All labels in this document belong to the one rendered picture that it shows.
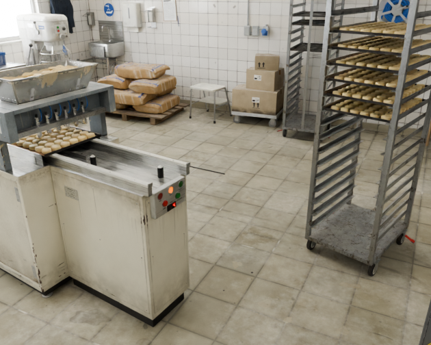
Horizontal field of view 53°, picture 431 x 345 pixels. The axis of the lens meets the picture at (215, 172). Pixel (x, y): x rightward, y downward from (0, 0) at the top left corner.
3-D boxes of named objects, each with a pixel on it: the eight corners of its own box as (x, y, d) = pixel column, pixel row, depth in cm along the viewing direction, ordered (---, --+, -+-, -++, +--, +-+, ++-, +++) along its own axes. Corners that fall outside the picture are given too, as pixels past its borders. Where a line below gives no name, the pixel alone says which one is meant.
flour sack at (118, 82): (120, 92, 583) (120, 79, 576) (96, 89, 600) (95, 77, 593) (150, 81, 641) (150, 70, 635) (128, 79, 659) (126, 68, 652)
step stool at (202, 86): (232, 116, 610) (232, 83, 591) (215, 123, 576) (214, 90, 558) (207, 111, 633) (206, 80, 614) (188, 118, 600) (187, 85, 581)
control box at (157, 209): (150, 218, 210) (148, 192, 204) (180, 198, 228) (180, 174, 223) (156, 220, 208) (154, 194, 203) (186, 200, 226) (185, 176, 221)
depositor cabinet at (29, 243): (-62, 239, 321) (-96, 133, 287) (24, 202, 375) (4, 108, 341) (45, 304, 256) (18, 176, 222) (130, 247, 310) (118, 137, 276)
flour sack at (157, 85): (155, 96, 559) (154, 83, 552) (128, 94, 573) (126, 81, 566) (179, 85, 620) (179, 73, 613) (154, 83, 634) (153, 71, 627)
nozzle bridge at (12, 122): (-18, 163, 238) (-33, 103, 224) (85, 129, 293) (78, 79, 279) (17, 176, 221) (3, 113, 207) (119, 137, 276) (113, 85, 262)
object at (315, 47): (303, 44, 529) (303, 42, 528) (336, 45, 514) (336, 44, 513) (290, 50, 479) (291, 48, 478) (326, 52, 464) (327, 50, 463)
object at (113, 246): (69, 287, 270) (46, 155, 234) (110, 259, 296) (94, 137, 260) (153, 333, 235) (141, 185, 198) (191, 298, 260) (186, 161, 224)
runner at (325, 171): (318, 179, 275) (318, 175, 274) (314, 179, 277) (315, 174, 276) (362, 152, 319) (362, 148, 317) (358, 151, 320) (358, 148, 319)
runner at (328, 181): (317, 192, 279) (317, 188, 278) (312, 191, 281) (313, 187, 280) (360, 163, 322) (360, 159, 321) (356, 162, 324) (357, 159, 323)
